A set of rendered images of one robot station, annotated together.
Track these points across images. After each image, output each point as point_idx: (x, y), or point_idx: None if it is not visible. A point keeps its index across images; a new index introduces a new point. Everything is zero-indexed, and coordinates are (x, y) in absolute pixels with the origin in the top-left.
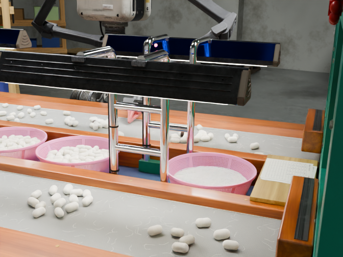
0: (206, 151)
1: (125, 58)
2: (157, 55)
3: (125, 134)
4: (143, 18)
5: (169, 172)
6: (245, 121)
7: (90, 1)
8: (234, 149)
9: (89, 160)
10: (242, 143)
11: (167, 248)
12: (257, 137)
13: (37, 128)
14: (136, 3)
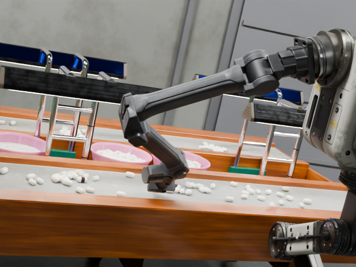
0: (34, 155)
1: (335, 227)
2: (44, 51)
3: (132, 181)
4: (327, 153)
5: (44, 149)
6: (39, 195)
7: None
8: (20, 171)
9: (107, 154)
10: (19, 178)
11: None
12: (10, 187)
13: (190, 169)
14: (315, 118)
